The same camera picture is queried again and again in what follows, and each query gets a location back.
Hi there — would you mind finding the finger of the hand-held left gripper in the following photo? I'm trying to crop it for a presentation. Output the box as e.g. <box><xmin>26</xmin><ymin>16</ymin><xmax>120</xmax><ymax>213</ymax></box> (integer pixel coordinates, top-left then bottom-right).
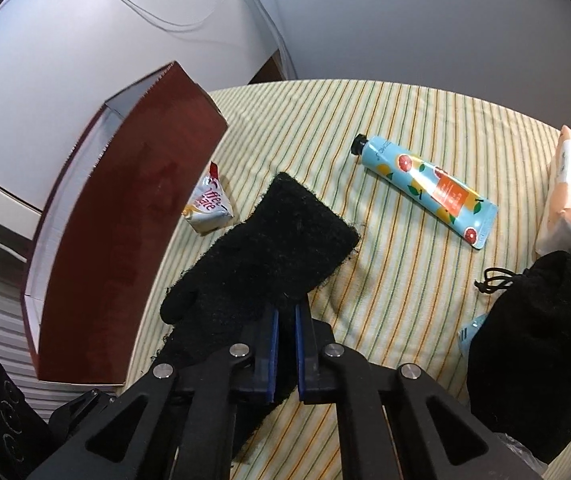
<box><xmin>48</xmin><ymin>389</ymin><xmax>118</xmax><ymax>453</ymax></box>

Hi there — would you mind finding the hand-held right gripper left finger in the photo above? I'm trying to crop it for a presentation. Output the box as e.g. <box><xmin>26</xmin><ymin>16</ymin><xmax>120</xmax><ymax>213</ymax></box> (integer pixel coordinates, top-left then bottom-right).
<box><xmin>30</xmin><ymin>307</ymin><xmax>280</xmax><ymax>480</ymax></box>

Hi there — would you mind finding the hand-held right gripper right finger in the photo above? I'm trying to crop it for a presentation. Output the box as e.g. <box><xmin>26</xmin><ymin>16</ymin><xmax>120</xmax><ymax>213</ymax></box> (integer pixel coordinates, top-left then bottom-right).
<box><xmin>294</xmin><ymin>304</ymin><xmax>549</xmax><ymax>480</ymax></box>

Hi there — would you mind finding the black knit glove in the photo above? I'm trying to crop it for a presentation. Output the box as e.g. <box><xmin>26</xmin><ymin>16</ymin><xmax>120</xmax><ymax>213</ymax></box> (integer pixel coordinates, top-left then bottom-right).
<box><xmin>150</xmin><ymin>171</ymin><xmax>361</xmax><ymax>463</ymax></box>

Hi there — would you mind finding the red cardboard box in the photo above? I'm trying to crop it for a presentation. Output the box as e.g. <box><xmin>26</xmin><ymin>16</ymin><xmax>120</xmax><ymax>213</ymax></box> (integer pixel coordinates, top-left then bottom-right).
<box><xmin>22</xmin><ymin>60</ymin><xmax>229</xmax><ymax>386</ymax></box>

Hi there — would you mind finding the blue fruit print cream tube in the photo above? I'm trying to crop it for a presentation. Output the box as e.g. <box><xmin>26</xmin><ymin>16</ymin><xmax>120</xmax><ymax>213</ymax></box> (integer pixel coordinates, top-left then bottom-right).
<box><xmin>350</xmin><ymin>133</ymin><xmax>498</xmax><ymax>250</ymax></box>

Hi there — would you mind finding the black drawstring pouch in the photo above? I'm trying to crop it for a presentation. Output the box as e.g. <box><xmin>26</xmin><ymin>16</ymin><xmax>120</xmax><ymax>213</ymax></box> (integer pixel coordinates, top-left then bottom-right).
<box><xmin>467</xmin><ymin>250</ymin><xmax>571</xmax><ymax>466</ymax></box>

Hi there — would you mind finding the striped bed sheet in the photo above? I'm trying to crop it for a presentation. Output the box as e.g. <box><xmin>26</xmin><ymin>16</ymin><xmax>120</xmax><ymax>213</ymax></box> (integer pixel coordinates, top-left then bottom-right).
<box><xmin>125</xmin><ymin>78</ymin><xmax>571</xmax><ymax>480</ymax></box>

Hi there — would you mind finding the white red sachet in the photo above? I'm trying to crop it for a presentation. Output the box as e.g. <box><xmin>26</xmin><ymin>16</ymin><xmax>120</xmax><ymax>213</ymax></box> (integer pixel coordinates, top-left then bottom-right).
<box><xmin>181</xmin><ymin>161</ymin><xmax>234</xmax><ymax>235</ymax></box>

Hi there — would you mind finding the silver blue foil packet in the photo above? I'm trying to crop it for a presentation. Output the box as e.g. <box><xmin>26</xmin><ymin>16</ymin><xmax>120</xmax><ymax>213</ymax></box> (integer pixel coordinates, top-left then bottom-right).
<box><xmin>458</xmin><ymin>312</ymin><xmax>551</xmax><ymax>478</ymax></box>

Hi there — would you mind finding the peach tissue pack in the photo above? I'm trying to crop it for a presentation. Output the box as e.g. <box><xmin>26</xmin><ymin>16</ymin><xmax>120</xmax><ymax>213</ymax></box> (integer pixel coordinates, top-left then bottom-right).
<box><xmin>535</xmin><ymin>125</ymin><xmax>571</xmax><ymax>311</ymax></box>

